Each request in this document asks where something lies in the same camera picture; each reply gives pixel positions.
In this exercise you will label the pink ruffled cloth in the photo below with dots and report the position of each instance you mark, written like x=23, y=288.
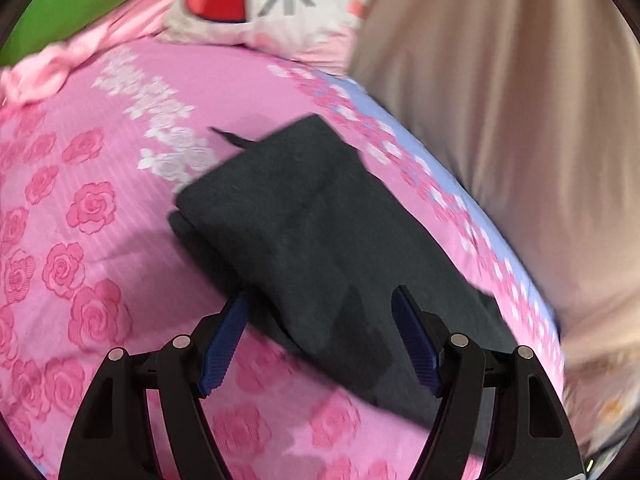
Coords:
x=115, y=25

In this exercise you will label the green cushion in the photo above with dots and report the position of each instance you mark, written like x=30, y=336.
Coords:
x=65, y=5

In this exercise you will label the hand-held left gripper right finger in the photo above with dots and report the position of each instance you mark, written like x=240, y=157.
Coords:
x=417, y=345

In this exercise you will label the beige curtain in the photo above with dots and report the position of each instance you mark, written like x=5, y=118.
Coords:
x=500, y=110

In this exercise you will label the pink floral bedsheet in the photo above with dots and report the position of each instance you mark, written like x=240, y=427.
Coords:
x=100, y=260

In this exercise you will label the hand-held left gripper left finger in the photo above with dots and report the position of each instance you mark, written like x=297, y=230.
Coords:
x=225, y=345

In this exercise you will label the dark grey pants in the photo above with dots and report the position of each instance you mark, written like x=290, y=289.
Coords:
x=300, y=220

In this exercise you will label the pale yellow patterned cloth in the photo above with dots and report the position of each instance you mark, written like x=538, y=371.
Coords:
x=605, y=410

